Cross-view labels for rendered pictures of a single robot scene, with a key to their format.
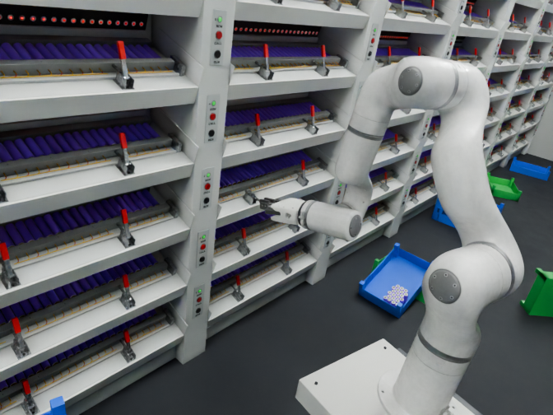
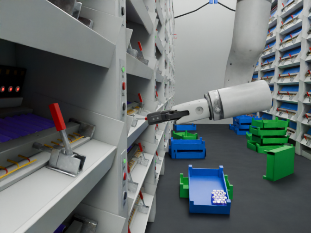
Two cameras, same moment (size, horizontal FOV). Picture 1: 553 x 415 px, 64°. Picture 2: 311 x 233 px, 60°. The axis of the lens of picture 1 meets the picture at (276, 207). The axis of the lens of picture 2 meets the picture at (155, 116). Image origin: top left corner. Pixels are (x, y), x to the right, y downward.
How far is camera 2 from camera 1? 0.88 m
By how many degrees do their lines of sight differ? 37
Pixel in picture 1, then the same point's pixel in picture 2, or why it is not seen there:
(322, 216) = (239, 94)
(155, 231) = (87, 153)
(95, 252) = (29, 194)
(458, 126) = not seen: outside the picture
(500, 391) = not seen: outside the picture
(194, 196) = (117, 96)
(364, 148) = (267, 11)
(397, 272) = (200, 185)
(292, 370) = not seen: outside the picture
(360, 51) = (151, 6)
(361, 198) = (246, 78)
